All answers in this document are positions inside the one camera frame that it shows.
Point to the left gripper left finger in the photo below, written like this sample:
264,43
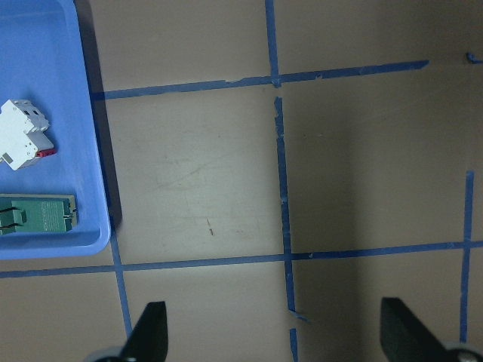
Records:
149,338

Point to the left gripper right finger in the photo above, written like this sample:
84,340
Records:
403,337

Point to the green terminal block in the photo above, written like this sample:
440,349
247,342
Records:
37,213

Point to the white circuit breaker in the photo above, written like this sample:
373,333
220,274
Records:
23,139

